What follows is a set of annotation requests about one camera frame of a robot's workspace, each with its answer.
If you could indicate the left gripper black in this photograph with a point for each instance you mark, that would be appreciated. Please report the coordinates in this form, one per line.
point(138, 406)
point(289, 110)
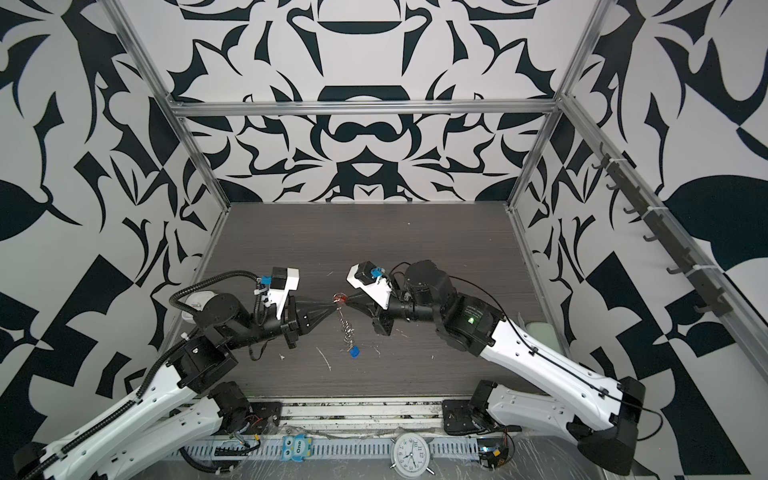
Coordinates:
point(300, 319)

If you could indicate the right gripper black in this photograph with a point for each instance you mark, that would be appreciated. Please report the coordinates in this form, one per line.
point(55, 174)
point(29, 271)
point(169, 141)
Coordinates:
point(385, 316)

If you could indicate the keyring with chain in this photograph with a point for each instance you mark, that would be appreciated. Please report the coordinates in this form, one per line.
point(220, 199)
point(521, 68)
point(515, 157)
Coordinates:
point(347, 330)

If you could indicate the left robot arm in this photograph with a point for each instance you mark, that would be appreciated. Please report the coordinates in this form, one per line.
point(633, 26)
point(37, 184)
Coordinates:
point(183, 397)

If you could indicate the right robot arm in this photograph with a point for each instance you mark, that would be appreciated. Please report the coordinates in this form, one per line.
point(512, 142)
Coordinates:
point(597, 413)

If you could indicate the blue owl figurine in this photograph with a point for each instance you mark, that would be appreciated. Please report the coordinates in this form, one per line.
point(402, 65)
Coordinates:
point(296, 448)

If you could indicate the white alarm clock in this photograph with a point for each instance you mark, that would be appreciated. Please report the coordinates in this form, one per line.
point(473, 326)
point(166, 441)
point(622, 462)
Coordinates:
point(411, 456)

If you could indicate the pale green case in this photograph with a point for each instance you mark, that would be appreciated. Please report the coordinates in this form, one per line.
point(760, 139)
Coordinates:
point(545, 334)

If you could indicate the small circuit board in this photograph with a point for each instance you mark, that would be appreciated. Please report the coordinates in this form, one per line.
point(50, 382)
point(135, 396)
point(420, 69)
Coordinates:
point(494, 452)

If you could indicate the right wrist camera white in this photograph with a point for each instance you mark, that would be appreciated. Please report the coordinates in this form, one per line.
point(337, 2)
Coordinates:
point(373, 281)

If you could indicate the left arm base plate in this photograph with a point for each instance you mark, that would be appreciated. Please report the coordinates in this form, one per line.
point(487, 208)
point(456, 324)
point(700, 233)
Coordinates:
point(263, 417)

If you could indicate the white slotted cable duct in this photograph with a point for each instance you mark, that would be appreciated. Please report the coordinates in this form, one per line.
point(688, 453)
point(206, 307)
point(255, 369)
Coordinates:
point(454, 448)

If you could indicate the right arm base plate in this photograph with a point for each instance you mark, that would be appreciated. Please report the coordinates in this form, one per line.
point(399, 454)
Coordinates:
point(459, 418)

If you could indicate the black wall hook rail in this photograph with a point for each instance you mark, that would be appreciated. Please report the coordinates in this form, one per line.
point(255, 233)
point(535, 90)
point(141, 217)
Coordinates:
point(667, 231)

